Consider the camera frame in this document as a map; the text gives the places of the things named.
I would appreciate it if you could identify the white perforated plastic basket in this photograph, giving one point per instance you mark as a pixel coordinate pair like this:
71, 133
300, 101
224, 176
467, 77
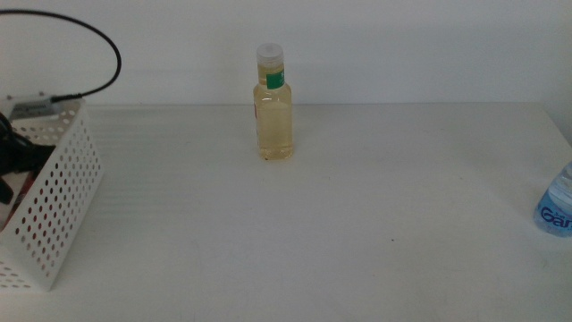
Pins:
71, 105

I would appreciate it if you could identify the water bottle with blue label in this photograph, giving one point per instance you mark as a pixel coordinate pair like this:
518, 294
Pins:
556, 214

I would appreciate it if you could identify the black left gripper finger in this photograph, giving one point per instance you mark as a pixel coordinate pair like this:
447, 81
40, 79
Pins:
5, 192

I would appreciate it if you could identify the red soda can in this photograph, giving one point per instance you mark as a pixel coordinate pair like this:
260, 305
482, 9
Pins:
22, 197

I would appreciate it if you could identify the clear bottle with yellow liquid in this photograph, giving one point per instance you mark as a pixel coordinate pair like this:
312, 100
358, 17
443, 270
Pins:
273, 129

